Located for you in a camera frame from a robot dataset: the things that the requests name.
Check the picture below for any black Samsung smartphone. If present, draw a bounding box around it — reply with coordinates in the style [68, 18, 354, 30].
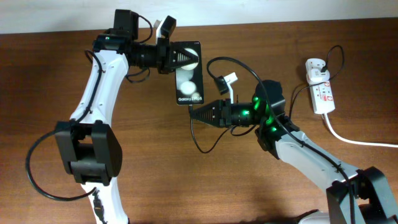
[175, 41, 205, 105]

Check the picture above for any white USB charger plug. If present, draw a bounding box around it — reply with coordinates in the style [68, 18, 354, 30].
[306, 68, 330, 85]

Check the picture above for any white power strip cord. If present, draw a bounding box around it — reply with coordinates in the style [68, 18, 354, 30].
[322, 113, 398, 149]

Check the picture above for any white power strip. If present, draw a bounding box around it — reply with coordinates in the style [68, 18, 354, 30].
[305, 58, 335, 114]

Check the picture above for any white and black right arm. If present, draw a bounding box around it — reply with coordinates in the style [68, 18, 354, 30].
[188, 80, 397, 223]

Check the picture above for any black USB charging cable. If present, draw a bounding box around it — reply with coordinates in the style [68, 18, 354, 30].
[187, 45, 345, 154]

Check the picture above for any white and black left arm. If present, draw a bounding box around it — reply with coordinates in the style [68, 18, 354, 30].
[55, 9, 204, 223]

